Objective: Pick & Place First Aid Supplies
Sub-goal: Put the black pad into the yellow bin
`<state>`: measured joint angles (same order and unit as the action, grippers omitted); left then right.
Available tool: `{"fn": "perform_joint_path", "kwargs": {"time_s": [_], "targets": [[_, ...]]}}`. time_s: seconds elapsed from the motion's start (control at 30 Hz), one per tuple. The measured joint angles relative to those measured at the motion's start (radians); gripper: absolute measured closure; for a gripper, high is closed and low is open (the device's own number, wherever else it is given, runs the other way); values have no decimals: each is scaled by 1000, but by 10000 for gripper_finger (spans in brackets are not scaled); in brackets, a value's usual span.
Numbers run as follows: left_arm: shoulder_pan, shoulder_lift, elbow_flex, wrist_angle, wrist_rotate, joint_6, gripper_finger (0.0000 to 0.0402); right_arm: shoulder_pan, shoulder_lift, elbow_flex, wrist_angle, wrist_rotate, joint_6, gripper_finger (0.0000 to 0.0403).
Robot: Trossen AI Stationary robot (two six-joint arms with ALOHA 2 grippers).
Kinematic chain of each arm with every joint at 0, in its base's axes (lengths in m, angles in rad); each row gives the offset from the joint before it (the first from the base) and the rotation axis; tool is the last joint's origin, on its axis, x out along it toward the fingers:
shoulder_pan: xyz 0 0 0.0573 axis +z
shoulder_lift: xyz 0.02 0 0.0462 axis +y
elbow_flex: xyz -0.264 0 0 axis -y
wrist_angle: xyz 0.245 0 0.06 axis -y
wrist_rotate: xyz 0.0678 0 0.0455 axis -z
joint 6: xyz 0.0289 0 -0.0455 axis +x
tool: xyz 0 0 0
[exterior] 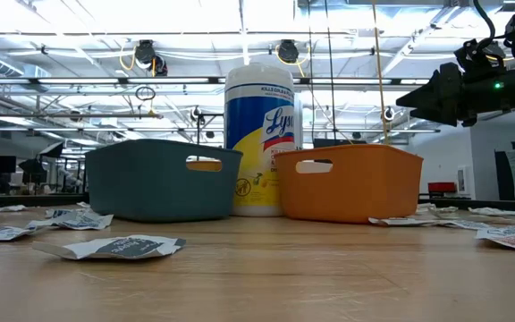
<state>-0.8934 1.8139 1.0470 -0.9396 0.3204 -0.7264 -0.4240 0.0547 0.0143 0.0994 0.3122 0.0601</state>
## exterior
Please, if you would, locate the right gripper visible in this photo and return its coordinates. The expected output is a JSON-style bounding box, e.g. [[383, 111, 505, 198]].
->
[[395, 62, 511, 127]]

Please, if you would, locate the green striped bandage strip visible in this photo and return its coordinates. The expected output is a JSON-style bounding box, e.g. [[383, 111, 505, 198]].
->
[[416, 202, 460, 215], [468, 201, 515, 218]]

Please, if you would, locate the white packet dark print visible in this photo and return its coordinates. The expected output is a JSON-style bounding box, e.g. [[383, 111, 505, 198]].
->
[[32, 234, 187, 261]]

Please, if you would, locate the red storage bin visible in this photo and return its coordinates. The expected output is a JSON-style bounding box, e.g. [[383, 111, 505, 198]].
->
[[426, 181, 458, 194]]

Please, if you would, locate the black panel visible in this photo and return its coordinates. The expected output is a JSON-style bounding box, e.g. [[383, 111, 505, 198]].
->
[[494, 150, 515, 201]]

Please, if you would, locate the white packet red print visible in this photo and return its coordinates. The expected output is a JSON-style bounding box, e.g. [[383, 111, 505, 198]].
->
[[475, 223, 515, 254], [367, 216, 446, 226], [440, 218, 496, 231]]

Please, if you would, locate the orange plastic bin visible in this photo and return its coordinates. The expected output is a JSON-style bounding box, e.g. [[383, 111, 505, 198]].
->
[[274, 142, 425, 225]]

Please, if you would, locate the disinfecting wipes canister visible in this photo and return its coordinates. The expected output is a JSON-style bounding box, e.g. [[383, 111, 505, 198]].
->
[[224, 62, 297, 218]]

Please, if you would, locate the teal plastic bin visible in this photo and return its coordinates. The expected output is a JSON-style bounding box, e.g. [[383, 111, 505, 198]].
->
[[84, 137, 244, 224]]

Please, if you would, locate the black softbox light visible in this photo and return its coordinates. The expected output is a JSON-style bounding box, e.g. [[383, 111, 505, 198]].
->
[[38, 140, 65, 159], [18, 158, 48, 184]]

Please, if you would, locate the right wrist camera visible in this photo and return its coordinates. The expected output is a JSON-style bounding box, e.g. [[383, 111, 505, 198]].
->
[[452, 38, 508, 75]]

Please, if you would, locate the yellow drop cable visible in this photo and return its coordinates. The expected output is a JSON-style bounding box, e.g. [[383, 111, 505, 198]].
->
[[371, 0, 391, 145]]

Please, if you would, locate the white wall box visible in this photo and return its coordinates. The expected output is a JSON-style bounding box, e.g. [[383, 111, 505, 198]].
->
[[457, 165, 473, 194]]

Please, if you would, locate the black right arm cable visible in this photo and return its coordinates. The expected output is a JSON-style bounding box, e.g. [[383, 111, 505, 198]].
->
[[471, 0, 498, 46]]

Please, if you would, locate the black drop cable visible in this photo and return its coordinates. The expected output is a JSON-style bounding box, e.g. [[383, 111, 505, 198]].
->
[[324, 0, 338, 143]]

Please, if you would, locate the thin black hanging cable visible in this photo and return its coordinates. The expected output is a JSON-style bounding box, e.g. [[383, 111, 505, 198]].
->
[[306, 0, 316, 144]]

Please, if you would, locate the ceiling cable reel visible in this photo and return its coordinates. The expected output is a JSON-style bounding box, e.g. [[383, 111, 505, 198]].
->
[[276, 38, 301, 64], [132, 38, 169, 77]]

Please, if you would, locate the hanging black cable loop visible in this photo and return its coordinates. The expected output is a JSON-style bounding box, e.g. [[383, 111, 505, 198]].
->
[[134, 85, 156, 102]]

